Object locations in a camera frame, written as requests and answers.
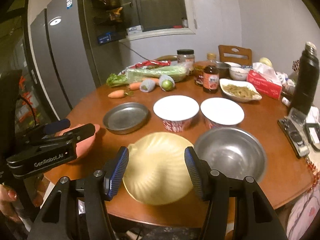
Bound pink eared plate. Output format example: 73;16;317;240
67;124;100;165

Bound stainless steel bowl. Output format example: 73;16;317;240
194;127;267;182

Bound yellow shell-shaped plate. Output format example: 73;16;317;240
123;132;193;205

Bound metal pan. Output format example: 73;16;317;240
103;102;150;134

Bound left hand red nails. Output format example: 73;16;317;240
1;180;46;224

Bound front carrot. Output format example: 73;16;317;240
108;89;133;99

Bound carrot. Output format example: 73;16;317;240
108;89;133;99
142;77;159;86
128;82;142;91

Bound right instant noodle bowl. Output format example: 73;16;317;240
200;98;245;129

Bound instant noodle bowl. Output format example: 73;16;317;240
153;95;200;133
200;98;245;129

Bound left instant noodle bowl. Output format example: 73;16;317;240
153;95;200;133

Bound grey refrigerator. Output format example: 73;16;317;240
24;0;126;120

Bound rear carrot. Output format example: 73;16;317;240
128;82;142;91

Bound bagged celery bunch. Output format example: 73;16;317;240
106;63;190;87

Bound left netted green fruit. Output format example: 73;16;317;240
139;79;156;93

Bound netted green fruit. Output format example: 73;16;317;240
139;79;156;93
159;75;175;92

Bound white dish with food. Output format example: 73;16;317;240
220;79;262;102

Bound right netted green fruit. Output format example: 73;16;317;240
159;75;175;92

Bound dark sauce bottle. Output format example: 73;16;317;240
203;53;220;94

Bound blue box on shelf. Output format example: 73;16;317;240
97;32;112;45

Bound remote control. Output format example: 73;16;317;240
277;118;310;159

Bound red snack packet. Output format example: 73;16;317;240
125;60;171;70

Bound amber pickle jar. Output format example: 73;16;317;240
193;61;209;86

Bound white ceramic bowl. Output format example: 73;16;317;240
229;67;250;81

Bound red tissue box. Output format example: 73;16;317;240
247;70;282;100

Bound small white bottle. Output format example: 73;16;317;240
281;97;291;107

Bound clear plastic box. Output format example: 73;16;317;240
288;107;307;127

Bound dark-lid glass jar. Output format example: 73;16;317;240
177;49;195;72

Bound black thermos flask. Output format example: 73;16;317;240
290;41;319;115

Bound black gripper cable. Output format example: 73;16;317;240
18;96;38;127

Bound red bead string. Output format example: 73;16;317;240
306;154;320;193

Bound white window frame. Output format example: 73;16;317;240
120;0;196;41

